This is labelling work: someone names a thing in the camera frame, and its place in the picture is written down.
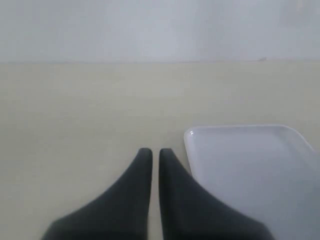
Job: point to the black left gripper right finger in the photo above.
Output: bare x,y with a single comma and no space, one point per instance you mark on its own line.
189,212

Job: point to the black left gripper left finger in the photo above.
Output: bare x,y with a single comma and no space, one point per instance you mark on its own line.
120,213

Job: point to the white rectangular plastic tray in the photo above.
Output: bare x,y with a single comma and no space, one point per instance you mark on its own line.
267,172

